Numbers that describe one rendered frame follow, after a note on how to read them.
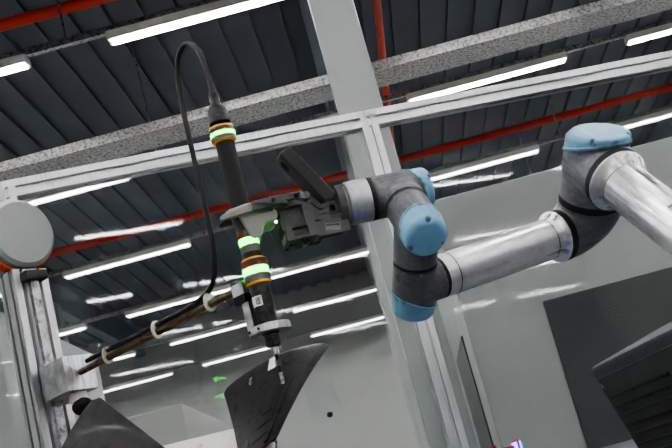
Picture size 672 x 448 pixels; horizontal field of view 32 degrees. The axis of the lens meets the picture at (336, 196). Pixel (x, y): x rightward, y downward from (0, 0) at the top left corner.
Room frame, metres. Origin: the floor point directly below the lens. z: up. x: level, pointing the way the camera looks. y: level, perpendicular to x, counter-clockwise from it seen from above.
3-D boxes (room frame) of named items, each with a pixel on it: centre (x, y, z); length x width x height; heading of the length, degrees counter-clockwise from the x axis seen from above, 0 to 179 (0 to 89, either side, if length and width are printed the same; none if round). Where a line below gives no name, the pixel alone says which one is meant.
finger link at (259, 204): (1.91, 0.10, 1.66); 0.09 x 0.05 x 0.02; 112
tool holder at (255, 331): (1.93, 0.17, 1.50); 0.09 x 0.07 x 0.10; 47
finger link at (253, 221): (1.90, 0.15, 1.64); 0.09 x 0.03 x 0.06; 112
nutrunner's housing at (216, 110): (1.93, 0.16, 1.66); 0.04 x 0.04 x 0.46
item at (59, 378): (2.36, 0.62, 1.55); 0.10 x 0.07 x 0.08; 47
